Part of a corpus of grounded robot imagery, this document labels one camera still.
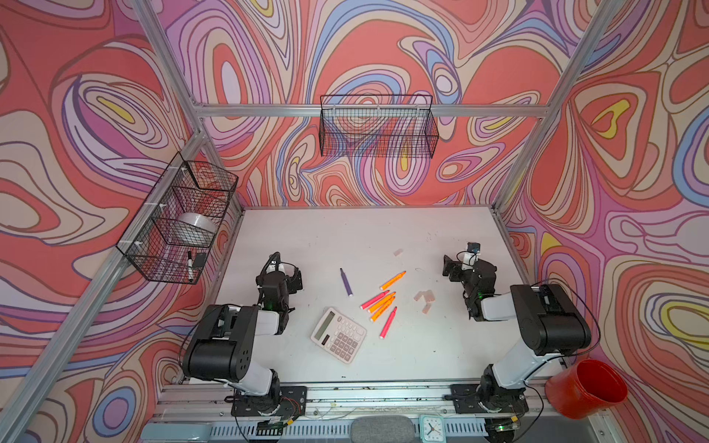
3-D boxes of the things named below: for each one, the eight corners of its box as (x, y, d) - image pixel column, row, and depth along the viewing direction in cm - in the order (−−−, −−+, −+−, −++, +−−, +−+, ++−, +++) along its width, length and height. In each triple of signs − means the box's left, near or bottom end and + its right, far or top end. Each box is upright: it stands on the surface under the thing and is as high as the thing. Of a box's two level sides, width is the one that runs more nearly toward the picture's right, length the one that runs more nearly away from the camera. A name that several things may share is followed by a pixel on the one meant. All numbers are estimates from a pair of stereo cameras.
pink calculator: (309, 340, 85) (308, 337, 83) (330, 310, 91) (329, 306, 89) (348, 365, 80) (348, 363, 78) (367, 331, 87) (368, 328, 84)
